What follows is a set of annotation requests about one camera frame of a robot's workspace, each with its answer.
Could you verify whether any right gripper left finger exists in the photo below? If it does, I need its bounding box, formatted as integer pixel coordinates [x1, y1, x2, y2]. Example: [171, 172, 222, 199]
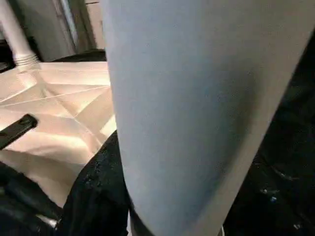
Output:
[58, 130, 135, 236]

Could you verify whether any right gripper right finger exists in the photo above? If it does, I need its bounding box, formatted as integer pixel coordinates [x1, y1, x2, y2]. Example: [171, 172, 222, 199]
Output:
[222, 147, 315, 236]

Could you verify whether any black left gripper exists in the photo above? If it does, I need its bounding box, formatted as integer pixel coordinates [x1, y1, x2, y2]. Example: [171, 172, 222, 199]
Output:
[0, 114, 39, 150]

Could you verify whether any white plastic table top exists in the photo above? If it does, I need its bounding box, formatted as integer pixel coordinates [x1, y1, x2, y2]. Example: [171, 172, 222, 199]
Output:
[0, 61, 118, 209]

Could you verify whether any white plastic table leg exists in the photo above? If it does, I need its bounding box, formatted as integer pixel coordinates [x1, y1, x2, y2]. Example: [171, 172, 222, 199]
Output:
[0, 0, 40, 72]
[100, 0, 315, 236]

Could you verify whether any black plastic mat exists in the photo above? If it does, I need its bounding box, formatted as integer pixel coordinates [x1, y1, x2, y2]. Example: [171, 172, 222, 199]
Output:
[0, 46, 315, 236]

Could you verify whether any grey curtain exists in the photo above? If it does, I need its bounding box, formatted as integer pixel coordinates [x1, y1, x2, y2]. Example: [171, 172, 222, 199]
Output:
[14, 0, 77, 61]

